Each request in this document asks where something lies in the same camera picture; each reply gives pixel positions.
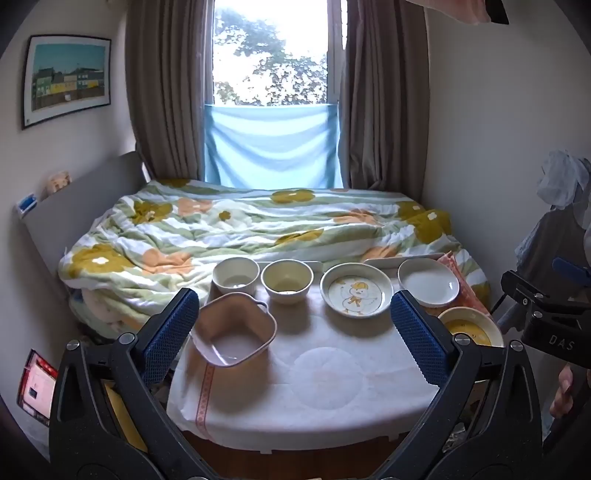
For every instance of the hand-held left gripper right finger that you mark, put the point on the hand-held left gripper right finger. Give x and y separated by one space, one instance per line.
418 338

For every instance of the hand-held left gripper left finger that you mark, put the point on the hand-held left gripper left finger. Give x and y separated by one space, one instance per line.
171 328

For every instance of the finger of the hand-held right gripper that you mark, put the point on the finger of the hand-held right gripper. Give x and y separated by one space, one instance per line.
519 288
567 266

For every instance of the plain white plate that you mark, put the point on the plain white plate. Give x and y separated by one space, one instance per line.
427 282

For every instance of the yellow inside shallow bowl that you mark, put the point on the yellow inside shallow bowl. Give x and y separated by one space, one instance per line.
475 325

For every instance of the duck print plate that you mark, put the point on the duck print plate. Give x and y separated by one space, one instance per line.
356 291

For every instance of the cream round bowl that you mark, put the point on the cream round bowl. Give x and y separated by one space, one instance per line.
286 282

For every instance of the person's right hand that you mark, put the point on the person's right hand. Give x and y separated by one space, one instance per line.
564 392

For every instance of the grey hanging garment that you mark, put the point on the grey hanging garment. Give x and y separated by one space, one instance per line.
549 244

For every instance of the pink patterned cloth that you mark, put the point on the pink patterned cloth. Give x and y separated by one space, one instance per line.
464 281

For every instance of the cream folded bedding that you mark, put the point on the cream folded bedding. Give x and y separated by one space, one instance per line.
111 309

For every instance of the white round bowl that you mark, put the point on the white round bowl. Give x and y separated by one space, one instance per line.
235 277

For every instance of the white crumpled bag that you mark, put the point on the white crumpled bag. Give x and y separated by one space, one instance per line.
561 177

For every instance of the yellow flat packet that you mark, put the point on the yellow flat packet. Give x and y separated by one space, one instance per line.
122 415

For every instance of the white tablecloth with orange border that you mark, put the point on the white tablecloth with orange border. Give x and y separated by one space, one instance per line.
318 369

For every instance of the floral green striped blanket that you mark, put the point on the floral green striped blanket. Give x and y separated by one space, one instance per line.
231 226

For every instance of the red box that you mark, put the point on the red box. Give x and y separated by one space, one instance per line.
37 387

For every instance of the grey bed headboard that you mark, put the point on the grey bed headboard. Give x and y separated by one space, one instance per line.
92 194

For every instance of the white table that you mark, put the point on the white table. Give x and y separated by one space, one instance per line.
295 444

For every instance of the small plush toy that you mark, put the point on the small plush toy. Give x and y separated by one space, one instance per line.
59 182

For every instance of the blue and white small box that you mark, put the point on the blue and white small box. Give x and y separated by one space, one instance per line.
27 204

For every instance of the light blue cloth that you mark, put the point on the light blue cloth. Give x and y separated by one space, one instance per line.
272 147

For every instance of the brown curtain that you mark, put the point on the brown curtain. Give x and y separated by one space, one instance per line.
383 92
171 92

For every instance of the framed picture of buildings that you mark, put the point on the framed picture of buildings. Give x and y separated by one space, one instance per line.
67 78

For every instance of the window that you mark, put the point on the window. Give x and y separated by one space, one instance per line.
270 50

